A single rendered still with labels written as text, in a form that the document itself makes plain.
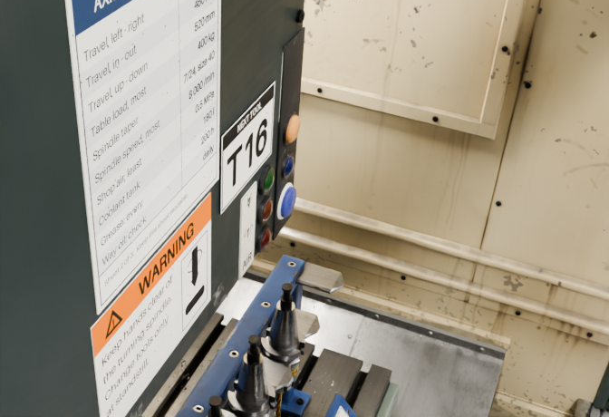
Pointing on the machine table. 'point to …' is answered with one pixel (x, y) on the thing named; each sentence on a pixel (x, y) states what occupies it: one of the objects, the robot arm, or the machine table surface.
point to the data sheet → (144, 104)
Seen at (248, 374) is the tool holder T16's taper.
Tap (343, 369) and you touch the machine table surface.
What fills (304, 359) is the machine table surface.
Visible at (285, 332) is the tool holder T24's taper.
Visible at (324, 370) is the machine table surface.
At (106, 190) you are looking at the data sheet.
